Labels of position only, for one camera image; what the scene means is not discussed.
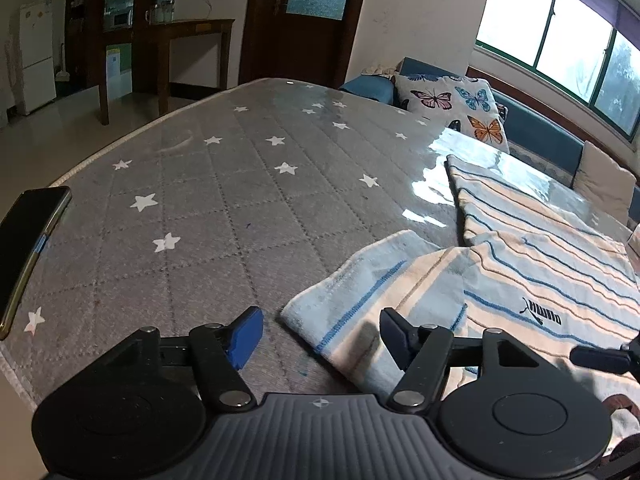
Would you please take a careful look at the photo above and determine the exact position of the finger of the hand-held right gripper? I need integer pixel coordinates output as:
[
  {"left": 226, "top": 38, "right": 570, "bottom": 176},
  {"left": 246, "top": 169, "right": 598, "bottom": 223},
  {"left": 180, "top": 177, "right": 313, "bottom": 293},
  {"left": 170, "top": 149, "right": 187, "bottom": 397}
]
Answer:
[{"left": 570, "top": 332, "right": 640, "bottom": 372}]

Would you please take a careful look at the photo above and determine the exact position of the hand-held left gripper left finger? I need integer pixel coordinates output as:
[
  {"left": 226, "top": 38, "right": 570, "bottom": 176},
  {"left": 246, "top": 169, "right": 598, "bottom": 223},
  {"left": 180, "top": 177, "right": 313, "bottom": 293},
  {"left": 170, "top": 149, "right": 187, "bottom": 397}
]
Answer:
[{"left": 94, "top": 306, "right": 265, "bottom": 414}]

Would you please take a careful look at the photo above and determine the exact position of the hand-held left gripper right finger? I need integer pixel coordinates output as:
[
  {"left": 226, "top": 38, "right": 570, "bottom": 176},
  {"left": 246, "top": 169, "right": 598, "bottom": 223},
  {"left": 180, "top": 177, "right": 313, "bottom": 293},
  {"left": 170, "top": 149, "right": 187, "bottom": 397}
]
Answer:
[{"left": 379, "top": 307, "right": 551, "bottom": 415}]

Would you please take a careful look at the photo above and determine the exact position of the striped blue cream towel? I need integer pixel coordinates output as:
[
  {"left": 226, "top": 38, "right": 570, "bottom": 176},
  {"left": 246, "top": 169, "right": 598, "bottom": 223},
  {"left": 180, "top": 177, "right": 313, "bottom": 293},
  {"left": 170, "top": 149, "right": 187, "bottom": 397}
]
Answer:
[{"left": 280, "top": 154, "right": 640, "bottom": 461}]

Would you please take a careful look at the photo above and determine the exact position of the grey star tablecloth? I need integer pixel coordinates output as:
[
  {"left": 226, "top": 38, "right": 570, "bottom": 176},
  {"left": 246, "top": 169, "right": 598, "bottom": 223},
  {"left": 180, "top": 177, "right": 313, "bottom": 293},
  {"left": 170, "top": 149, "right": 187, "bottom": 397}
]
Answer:
[{"left": 0, "top": 77, "right": 640, "bottom": 411}]

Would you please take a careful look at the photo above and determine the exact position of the beige pillow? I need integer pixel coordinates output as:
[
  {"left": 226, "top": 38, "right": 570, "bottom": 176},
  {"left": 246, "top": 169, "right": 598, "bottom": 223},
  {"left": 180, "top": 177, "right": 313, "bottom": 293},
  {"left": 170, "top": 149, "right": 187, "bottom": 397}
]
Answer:
[{"left": 572, "top": 141, "right": 638, "bottom": 221}]

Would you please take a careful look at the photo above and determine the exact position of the black smartphone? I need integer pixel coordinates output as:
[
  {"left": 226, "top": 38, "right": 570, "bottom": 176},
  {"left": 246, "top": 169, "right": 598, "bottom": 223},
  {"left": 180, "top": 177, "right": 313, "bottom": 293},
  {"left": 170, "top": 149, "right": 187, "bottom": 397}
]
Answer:
[{"left": 0, "top": 186, "right": 73, "bottom": 342}]

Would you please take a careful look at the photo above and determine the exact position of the blue sofa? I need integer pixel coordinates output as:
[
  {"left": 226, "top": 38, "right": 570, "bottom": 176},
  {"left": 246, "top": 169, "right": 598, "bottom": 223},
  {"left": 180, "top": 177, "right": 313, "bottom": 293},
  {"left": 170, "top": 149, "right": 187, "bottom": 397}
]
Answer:
[{"left": 339, "top": 56, "right": 640, "bottom": 231}]

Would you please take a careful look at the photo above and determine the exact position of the butterfly print pillow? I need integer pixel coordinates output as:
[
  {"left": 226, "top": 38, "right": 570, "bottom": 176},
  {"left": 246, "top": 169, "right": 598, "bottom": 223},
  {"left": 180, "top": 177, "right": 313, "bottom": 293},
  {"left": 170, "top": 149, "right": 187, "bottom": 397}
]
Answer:
[{"left": 394, "top": 72, "right": 511, "bottom": 155}]

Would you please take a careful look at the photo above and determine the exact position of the cream knitted cloth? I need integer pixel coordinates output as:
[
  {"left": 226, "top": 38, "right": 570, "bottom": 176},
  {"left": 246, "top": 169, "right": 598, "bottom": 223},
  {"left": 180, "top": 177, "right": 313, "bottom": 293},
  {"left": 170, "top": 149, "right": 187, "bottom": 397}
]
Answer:
[{"left": 362, "top": 62, "right": 401, "bottom": 79}]

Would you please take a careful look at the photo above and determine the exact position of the green and white box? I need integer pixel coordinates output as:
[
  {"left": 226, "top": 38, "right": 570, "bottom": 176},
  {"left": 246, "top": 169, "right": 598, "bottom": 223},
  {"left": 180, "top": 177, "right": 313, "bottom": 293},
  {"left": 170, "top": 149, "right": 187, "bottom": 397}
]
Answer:
[{"left": 105, "top": 43, "right": 133, "bottom": 102}]

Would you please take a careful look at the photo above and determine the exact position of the dark wooden door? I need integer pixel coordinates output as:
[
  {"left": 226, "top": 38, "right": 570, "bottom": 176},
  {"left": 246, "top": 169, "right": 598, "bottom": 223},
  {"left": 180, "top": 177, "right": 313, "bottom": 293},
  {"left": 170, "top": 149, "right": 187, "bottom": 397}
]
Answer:
[{"left": 239, "top": 0, "right": 373, "bottom": 86}]

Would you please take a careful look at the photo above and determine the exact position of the dark wooden console table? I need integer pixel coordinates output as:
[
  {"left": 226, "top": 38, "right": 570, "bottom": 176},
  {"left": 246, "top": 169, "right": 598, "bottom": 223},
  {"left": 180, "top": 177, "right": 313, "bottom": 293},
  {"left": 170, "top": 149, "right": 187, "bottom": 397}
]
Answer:
[{"left": 97, "top": 19, "right": 236, "bottom": 127}]

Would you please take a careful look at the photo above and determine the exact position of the broom with dustpan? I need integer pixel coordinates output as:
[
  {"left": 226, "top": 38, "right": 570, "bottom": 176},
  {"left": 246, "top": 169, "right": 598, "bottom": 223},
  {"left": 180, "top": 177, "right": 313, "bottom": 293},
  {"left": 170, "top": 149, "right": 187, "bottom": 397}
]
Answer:
[{"left": 54, "top": 42, "right": 72, "bottom": 83}]

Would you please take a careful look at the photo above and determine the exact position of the green framed window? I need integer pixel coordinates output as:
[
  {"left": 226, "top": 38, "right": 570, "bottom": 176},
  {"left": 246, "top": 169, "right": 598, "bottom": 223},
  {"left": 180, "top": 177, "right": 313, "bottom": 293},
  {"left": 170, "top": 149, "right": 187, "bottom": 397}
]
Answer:
[{"left": 475, "top": 0, "right": 640, "bottom": 143}]

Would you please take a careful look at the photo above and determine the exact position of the white refrigerator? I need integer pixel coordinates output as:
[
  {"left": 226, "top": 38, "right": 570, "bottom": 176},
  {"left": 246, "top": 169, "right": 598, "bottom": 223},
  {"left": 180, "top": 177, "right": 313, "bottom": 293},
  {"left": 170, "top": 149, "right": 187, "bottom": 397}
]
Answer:
[{"left": 19, "top": 0, "right": 57, "bottom": 116}]

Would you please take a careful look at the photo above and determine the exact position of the dark wooden shelf cabinet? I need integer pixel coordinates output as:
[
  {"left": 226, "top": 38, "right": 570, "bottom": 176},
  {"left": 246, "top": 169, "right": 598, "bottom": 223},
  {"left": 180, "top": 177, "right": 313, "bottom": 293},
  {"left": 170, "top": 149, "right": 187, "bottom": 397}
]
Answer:
[{"left": 64, "top": 0, "right": 176, "bottom": 91}]

